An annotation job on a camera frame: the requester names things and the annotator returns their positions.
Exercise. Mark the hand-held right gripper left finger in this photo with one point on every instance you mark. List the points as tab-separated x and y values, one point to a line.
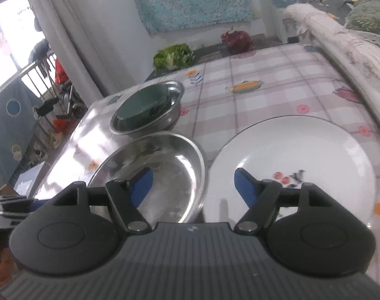
141	187

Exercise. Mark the white box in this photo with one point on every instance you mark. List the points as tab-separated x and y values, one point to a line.
29	179

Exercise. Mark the blue wall cloth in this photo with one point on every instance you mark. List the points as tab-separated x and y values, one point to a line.
190	0

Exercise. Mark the napa cabbage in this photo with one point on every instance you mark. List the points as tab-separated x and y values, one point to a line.
172	56

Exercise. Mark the white curtain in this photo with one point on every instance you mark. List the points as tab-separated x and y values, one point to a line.
83	31

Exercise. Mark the red hanging cloth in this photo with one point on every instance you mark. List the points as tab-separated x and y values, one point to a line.
60	72

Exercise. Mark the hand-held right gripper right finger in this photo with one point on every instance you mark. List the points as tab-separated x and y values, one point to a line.
243	187

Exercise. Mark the folded stroller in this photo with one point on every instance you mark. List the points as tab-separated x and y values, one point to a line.
68	97

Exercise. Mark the white ceramic plate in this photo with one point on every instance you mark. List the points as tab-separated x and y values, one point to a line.
302	150

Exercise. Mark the rolled white bolster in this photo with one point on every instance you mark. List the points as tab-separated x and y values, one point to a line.
343	43

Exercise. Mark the checked printed tablecloth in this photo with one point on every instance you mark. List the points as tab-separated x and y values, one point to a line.
271	75

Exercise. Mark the stainless steel bowl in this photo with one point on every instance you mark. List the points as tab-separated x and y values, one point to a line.
165	118

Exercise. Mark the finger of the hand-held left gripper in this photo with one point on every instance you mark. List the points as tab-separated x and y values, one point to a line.
12	207

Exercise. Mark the stainless steel plate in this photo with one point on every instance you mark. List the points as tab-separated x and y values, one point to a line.
171	162

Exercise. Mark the teal ceramic bowl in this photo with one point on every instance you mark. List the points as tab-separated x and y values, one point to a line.
143	103

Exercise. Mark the metal window railing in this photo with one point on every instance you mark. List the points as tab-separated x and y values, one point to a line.
30	75

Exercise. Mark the dark low table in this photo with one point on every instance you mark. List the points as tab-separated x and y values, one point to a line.
208	51

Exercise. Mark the blue dotted cloth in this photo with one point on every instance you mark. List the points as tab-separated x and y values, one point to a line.
8	125

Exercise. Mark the dark hanging garment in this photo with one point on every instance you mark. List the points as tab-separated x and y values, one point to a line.
38	52

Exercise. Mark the green patterned pillow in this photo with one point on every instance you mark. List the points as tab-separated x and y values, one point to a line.
368	15

